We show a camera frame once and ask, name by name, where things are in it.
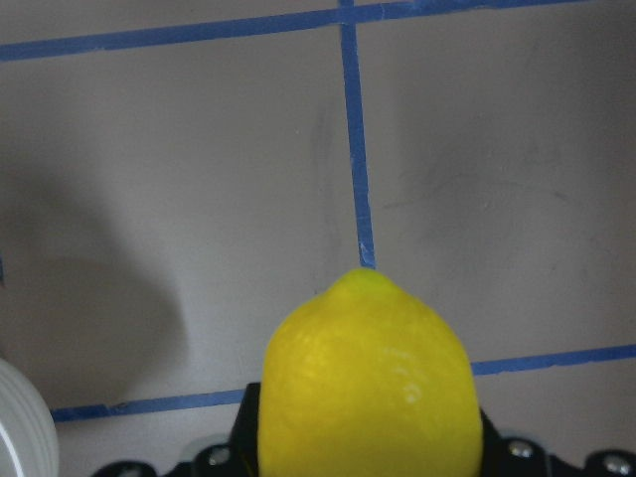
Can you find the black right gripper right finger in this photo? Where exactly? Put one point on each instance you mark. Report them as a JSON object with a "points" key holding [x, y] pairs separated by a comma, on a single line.
{"points": [[519, 456]]}

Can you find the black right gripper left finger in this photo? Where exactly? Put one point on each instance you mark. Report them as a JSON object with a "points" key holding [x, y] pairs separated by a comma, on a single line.
{"points": [[237, 455]]}

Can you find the yellow lemon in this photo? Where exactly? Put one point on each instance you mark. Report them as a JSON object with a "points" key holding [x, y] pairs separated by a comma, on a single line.
{"points": [[366, 380]]}

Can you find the beige ceramic bowl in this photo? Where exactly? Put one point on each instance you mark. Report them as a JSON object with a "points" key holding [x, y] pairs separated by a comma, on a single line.
{"points": [[29, 441]]}

